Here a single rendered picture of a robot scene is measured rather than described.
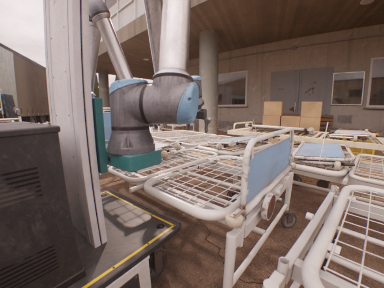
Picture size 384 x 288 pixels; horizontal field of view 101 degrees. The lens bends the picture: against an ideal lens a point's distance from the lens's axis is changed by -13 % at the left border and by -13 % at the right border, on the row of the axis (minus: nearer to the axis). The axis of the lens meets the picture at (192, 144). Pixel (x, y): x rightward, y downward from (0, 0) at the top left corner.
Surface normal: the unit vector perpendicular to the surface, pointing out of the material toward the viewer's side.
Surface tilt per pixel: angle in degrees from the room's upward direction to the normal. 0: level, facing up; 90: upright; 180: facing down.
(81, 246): 0
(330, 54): 90
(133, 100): 81
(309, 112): 90
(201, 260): 0
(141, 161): 90
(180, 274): 0
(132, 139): 70
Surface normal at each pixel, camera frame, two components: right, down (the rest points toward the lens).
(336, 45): -0.66, 0.14
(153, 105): -0.20, 0.26
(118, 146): -0.24, -0.18
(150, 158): 0.81, 0.11
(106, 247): 0.00, -0.98
